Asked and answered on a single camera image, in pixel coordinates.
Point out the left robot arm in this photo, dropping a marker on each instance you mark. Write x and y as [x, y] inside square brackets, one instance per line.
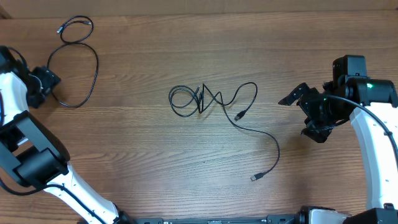
[34, 157]

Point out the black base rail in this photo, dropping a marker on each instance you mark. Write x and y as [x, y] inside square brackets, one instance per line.
[270, 219]

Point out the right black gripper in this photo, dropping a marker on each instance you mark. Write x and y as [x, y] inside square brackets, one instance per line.
[321, 130]

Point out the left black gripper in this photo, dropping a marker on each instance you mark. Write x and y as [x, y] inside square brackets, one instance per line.
[48, 78]

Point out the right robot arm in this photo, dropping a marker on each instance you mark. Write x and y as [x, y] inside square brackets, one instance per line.
[370, 106]

